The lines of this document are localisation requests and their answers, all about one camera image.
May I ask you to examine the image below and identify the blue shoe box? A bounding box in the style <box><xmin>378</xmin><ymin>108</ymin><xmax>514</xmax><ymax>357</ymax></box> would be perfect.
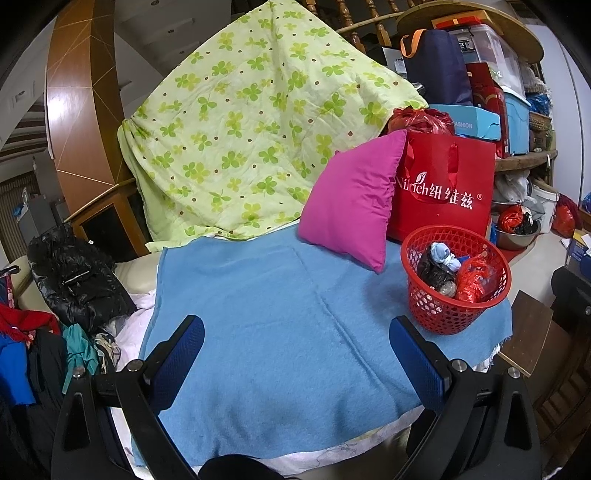
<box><xmin>427</xmin><ymin>104</ymin><xmax>502</xmax><ymax>141</ymax></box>

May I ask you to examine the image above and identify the black garment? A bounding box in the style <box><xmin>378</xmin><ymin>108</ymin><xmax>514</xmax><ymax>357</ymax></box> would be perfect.
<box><xmin>0</xmin><ymin>328</ymin><xmax>70</xmax><ymax>480</ymax></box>

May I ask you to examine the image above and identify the round wooden shelf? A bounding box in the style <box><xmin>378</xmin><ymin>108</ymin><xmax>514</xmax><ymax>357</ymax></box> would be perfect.
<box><xmin>396</xmin><ymin>0</ymin><xmax>559</xmax><ymax>174</ymax></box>

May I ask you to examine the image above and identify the clear plastic storage box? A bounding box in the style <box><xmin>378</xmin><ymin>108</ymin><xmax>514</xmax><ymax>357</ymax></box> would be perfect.
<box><xmin>450</xmin><ymin>23</ymin><xmax>527</xmax><ymax>100</ymax></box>

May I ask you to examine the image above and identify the wooden stair railing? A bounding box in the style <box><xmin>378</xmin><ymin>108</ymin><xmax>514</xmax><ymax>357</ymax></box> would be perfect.
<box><xmin>305</xmin><ymin>0</ymin><xmax>419</xmax><ymax>54</ymax></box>

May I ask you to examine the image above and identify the pink pillow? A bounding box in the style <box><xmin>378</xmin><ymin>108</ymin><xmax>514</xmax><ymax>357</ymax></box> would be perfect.
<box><xmin>298</xmin><ymin>129</ymin><xmax>408</xmax><ymax>274</ymax></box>

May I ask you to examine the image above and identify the navy bag with orange handles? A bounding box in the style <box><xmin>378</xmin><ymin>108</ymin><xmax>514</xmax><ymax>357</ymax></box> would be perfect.
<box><xmin>399</xmin><ymin>28</ymin><xmax>475</xmax><ymax>108</ymax></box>

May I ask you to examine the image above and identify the dark red plastic bag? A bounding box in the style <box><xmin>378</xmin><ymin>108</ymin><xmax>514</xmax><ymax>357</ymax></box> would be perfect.
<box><xmin>550</xmin><ymin>194</ymin><xmax>583</xmax><ymax>239</ymax></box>

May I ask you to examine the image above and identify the brown wooden stool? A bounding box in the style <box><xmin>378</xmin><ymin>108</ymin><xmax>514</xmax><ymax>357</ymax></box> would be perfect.
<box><xmin>498</xmin><ymin>290</ymin><xmax>555</xmax><ymax>376</ymax></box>

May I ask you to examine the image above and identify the red and black plastic bag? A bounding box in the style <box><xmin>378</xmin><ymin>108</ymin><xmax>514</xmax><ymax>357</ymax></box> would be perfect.
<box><xmin>499</xmin><ymin>204</ymin><xmax>541</xmax><ymax>235</ymax></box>

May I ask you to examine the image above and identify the blue plastic storage bin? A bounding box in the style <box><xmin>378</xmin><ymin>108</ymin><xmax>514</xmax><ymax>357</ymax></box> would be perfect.
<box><xmin>503</xmin><ymin>91</ymin><xmax>532</xmax><ymax>156</ymax></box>

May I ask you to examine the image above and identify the red garment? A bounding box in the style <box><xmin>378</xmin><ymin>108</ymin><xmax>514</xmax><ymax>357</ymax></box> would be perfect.
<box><xmin>0</xmin><ymin>302</ymin><xmax>61</xmax><ymax>344</ymax></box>

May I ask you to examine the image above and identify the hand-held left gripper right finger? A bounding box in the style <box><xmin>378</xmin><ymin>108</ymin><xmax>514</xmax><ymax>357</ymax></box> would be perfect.
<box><xmin>389</xmin><ymin>316</ymin><xmax>541</xmax><ymax>480</ymax></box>

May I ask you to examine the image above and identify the red plastic mesh basket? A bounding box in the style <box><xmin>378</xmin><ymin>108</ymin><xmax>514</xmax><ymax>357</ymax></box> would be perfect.
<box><xmin>400</xmin><ymin>225</ymin><xmax>512</xmax><ymax>336</ymax></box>

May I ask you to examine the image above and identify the blue garment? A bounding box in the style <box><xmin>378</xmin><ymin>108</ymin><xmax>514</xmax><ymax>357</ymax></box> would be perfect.
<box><xmin>0</xmin><ymin>335</ymin><xmax>37</xmax><ymax>407</ymax></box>

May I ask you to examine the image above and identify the white bed sheet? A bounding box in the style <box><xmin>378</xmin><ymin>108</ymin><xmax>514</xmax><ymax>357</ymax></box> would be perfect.
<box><xmin>99</xmin><ymin>288</ymin><xmax>160</xmax><ymax>370</ymax></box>

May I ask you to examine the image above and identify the red paper shopping bag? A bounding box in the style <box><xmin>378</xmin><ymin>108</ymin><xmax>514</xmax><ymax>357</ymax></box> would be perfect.
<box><xmin>387</xmin><ymin>130</ymin><xmax>498</xmax><ymax>250</ymax></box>

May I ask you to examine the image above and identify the wooden cabinet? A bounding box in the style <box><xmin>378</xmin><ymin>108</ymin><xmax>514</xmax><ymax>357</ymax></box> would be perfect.
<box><xmin>65</xmin><ymin>182</ymin><xmax>151</xmax><ymax>264</ymax></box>

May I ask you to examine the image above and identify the steel bowl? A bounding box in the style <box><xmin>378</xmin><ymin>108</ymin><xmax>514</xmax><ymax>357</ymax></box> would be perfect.
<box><xmin>492</xmin><ymin>222</ymin><xmax>542</xmax><ymax>250</ymax></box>

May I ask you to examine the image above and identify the blue fleece blanket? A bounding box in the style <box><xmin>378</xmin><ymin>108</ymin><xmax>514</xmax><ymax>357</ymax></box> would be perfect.
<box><xmin>130</xmin><ymin>231</ymin><xmax>513</xmax><ymax>468</ymax></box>

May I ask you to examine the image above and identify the curved wooden pillar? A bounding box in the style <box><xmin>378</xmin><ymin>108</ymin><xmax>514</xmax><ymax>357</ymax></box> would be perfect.
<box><xmin>45</xmin><ymin>0</ymin><xmax>124</xmax><ymax>222</ymax></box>

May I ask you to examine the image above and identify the teal garment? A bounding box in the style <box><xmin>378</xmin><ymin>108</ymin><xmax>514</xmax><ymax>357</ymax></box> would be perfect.
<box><xmin>62</xmin><ymin>323</ymin><xmax>100</xmax><ymax>393</ymax></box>

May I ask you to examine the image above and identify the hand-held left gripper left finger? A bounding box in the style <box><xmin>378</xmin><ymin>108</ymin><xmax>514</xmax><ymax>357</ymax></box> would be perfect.
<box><xmin>51</xmin><ymin>315</ymin><xmax>206</xmax><ymax>480</ymax></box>

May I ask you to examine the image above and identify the black box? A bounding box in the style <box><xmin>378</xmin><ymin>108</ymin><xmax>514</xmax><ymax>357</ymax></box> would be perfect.
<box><xmin>550</xmin><ymin>264</ymin><xmax>591</xmax><ymax>315</ymax></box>

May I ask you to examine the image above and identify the cream sofa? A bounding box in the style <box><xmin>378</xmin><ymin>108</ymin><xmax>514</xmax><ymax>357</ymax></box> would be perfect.
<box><xmin>113</xmin><ymin>256</ymin><xmax>160</xmax><ymax>296</ymax></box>

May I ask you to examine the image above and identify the red gift box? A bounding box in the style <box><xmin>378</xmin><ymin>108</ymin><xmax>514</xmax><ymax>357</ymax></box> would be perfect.
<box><xmin>465</xmin><ymin>62</ymin><xmax>511</xmax><ymax>160</ymax></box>

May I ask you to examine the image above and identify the white plastic bucket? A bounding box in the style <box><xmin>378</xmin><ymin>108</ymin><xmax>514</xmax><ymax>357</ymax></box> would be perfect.
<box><xmin>529</xmin><ymin>185</ymin><xmax>560</xmax><ymax>235</ymax></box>

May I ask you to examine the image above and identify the black puffer jacket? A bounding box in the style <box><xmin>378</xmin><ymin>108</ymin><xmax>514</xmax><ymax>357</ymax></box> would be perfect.
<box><xmin>27</xmin><ymin>228</ymin><xmax>138</xmax><ymax>330</ymax></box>

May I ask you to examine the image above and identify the green clover print quilt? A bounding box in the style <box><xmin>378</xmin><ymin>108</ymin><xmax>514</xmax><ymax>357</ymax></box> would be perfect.
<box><xmin>117</xmin><ymin>0</ymin><xmax>428</xmax><ymax>241</ymax></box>

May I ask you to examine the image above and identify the crumpled red bag in shopping bag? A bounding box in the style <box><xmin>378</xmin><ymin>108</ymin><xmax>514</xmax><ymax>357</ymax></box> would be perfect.
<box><xmin>387</xmin><ymin>105</ymin><xmax>457</xmax><ymax>136</ymax></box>

